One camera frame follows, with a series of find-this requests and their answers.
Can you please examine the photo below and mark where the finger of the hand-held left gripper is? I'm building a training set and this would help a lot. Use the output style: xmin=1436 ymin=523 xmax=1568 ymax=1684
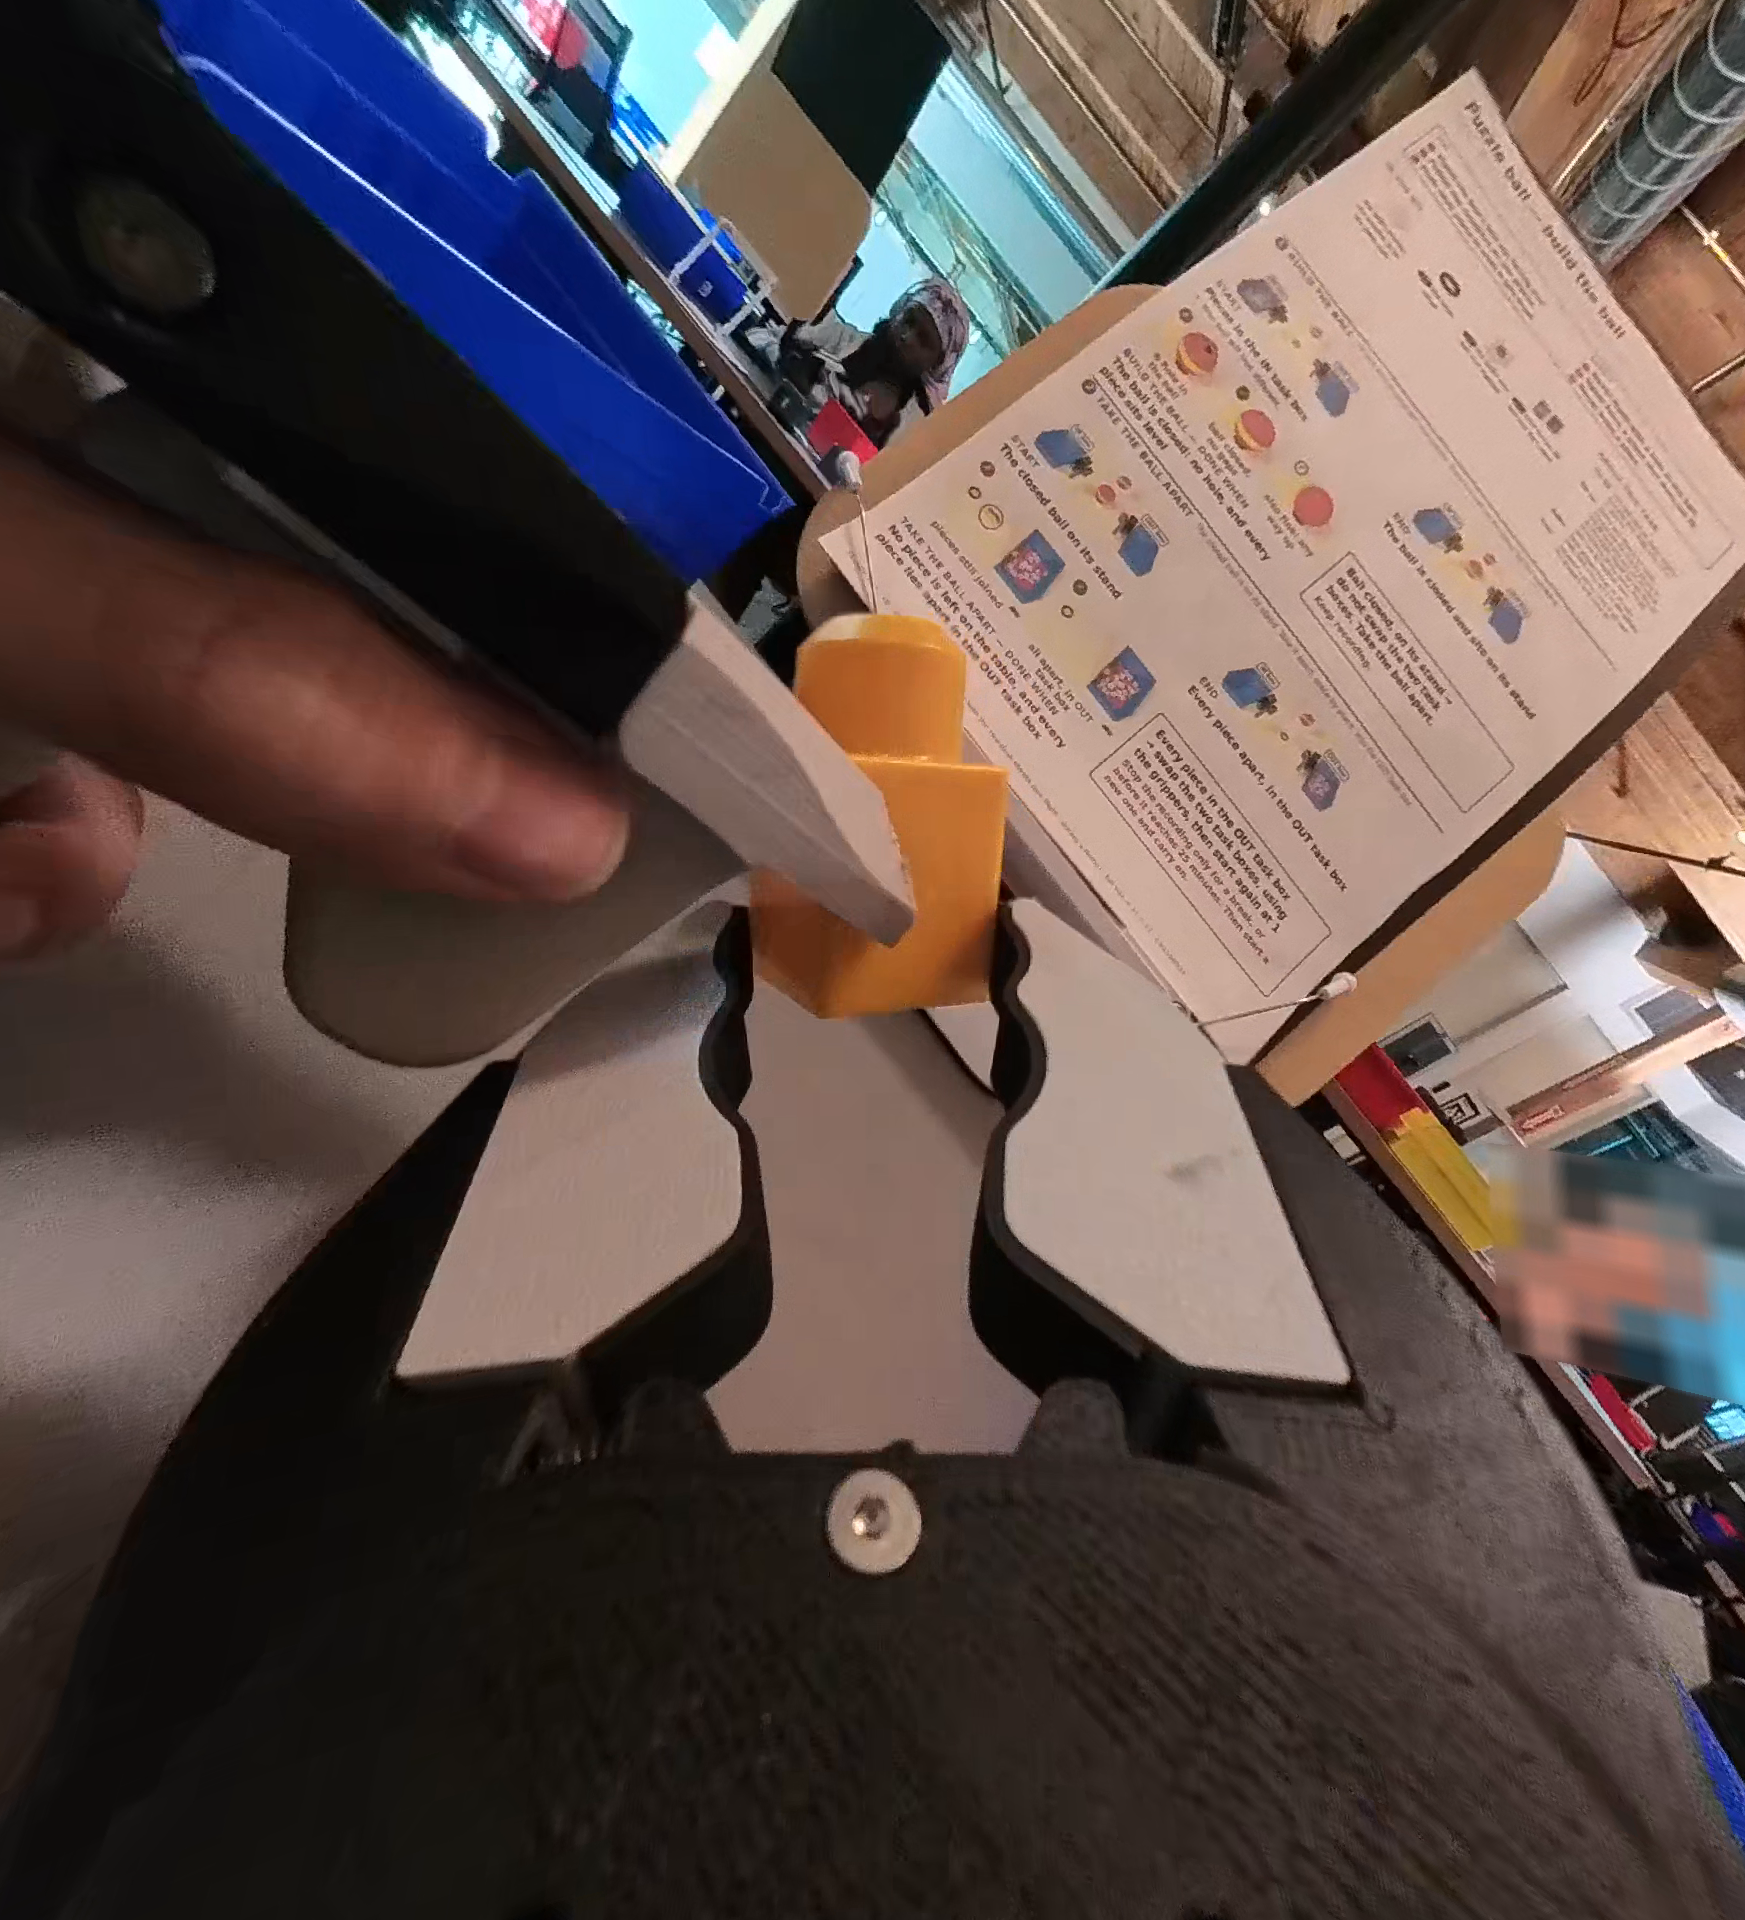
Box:
xmin=617 ymin=583 xmax=918 ymax=949
xmin=1000 ymin=809 xmax=1188 ymax=1021

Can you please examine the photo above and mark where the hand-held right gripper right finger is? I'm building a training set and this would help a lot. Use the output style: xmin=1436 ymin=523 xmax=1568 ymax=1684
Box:
xmin=968 ymin=895 xmax=1357 ymax=1398

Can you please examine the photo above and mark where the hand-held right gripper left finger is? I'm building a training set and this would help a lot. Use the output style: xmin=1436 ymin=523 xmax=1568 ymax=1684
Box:
xmin=395 ymin=899 xmax=781 ymax=1382

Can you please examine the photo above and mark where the yellow toy block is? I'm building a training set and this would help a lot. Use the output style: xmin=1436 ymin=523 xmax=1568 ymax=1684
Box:
xmin=748 ymin=609 xmax=1013 ymax=1021

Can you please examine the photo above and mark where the blue plastic bin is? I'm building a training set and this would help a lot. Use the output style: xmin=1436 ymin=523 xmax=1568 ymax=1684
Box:
xmin=156 ymin=0 xmax=799 ymax=580

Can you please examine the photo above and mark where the person's left hand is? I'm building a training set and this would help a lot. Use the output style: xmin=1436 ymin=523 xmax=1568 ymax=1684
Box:
xmin=0 ymin=386 xmax=637 ymax=979

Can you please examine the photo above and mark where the printed instruction sheet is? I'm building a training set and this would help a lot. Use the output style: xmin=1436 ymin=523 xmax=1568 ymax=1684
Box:
xmin=879 ymin=66 xmax=1745 ymax=999

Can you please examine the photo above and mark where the beige and black divider panel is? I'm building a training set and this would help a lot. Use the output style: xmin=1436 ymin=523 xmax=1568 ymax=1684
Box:
xmin=674 ymin=0 xmax=952 ymax=320

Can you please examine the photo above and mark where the black metal pole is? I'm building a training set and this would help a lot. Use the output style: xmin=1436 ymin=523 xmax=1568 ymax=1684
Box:
xmin=1097 ymin=0 xmax=1445 ymax=287

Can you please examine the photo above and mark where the silver ventilation duct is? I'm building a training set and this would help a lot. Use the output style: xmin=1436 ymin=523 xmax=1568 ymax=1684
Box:
xmin=1563 ymin=0 xmax=1745 ymax=263

